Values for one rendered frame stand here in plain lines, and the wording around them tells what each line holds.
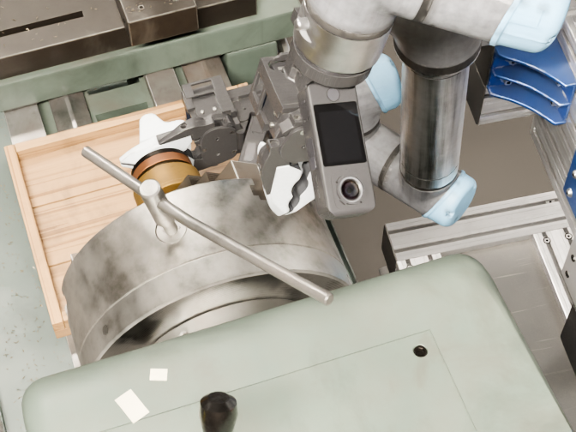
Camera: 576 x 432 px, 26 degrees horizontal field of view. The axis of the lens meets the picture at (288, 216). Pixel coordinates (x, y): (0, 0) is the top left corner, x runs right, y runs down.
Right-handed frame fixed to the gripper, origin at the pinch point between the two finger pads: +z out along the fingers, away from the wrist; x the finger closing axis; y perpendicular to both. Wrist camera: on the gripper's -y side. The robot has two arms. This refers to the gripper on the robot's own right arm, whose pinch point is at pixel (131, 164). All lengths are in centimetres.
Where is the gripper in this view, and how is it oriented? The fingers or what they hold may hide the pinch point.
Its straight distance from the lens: 154.1
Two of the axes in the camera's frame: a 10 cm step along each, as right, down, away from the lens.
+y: -3.3, -7.9, 5.2
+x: 0.0, -5.5, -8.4
